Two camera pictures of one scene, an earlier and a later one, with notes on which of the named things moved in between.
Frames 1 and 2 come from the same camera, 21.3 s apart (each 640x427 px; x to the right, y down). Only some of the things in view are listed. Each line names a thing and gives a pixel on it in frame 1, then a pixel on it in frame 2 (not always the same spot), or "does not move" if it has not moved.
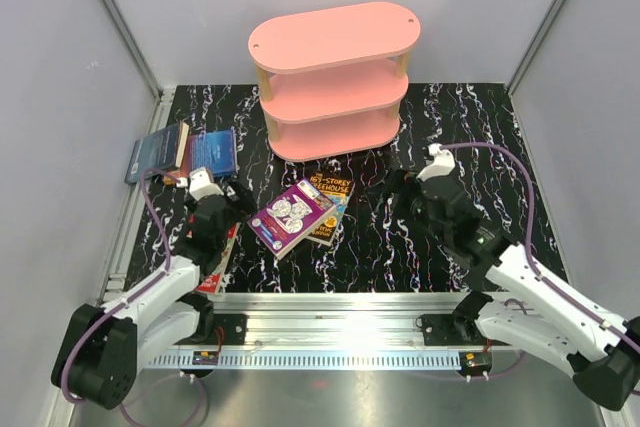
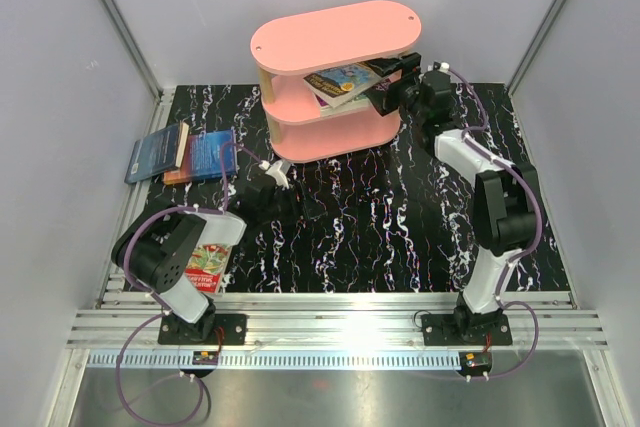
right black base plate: (445, 330) does not move
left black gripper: (243, 205) → (311, 208)
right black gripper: (403, 183) → (404, 64)
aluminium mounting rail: (327, 332) does not move
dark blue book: (161, 150) does not move
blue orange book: (214, 150) does not move
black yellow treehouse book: (337, 189) → (337, 85)
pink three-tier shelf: (334, 79) does not move
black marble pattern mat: (331, 226) does not move
